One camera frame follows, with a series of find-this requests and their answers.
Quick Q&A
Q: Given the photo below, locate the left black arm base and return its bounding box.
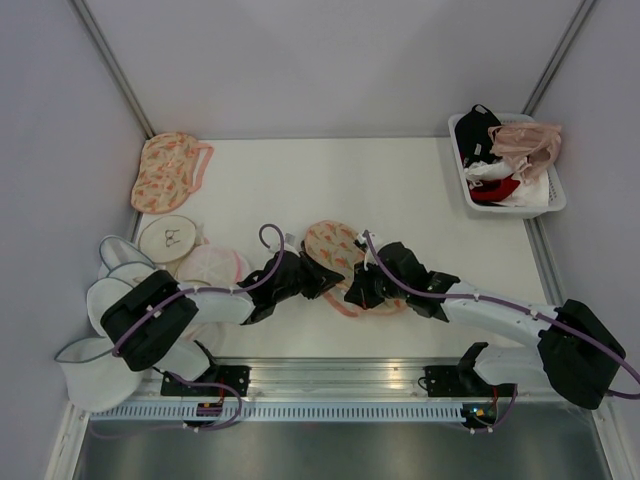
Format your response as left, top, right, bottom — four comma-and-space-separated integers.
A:
160, 365, 250, 397

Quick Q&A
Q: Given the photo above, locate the white mesh bag grey trim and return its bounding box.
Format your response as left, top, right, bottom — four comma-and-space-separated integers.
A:
98, 235, 155, 272

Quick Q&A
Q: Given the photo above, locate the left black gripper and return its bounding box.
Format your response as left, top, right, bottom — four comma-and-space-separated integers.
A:
274, 251, 344, 303

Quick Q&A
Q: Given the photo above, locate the red bra in basket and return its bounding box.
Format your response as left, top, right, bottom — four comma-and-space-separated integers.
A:
468, 176, 520, 205

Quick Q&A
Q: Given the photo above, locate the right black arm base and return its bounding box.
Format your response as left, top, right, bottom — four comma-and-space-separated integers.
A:
421, 365, 472, 398

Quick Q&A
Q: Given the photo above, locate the white plastic basket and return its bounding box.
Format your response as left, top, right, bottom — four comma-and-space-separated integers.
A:
448, 113, 567, 220

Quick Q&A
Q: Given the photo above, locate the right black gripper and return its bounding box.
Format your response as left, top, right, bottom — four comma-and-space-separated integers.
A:
344, 256, 409, 309

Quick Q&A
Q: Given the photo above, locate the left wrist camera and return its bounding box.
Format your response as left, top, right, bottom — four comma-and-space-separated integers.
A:
284, 233, 297, 252

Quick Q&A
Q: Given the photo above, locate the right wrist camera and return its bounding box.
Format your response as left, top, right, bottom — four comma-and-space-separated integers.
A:
354, 234, 369, 270

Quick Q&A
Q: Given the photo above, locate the white slotted cable duct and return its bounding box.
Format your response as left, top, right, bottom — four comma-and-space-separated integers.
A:
95, 401, 465, 423

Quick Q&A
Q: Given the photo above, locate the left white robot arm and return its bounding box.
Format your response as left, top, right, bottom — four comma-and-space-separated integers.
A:
100, 250, 345, 372

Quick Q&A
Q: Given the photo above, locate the purple cable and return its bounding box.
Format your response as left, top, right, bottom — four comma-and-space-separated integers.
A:
360, 229, 640, 401
112, 223, 287, 359

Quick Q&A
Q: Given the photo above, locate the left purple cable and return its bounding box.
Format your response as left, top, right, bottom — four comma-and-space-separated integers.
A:
112, 223, 287, 359

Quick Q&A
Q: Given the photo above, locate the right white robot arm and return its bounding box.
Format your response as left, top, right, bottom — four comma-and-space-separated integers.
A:
344, 236, 626, 410

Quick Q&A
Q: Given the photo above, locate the black bra in basket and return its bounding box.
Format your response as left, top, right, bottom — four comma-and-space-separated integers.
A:
454, 104, 502, 165

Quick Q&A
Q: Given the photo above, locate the white bra in basket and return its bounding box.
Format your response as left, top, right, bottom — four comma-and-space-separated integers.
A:
463, 160, 514, 185

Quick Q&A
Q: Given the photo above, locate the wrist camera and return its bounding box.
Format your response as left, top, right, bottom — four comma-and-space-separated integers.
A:
354, 234, 369, 270
284, 233, 297, 252

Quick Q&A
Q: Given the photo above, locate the pink bra in basket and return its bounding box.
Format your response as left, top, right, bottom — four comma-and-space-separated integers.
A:
488, 122, 562, 183

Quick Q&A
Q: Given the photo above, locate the white mesh round bag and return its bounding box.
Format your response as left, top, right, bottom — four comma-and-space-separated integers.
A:
86, 277, 133, 337

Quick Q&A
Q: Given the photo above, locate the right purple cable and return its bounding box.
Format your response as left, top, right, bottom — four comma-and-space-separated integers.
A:
360, 229, 640, 401

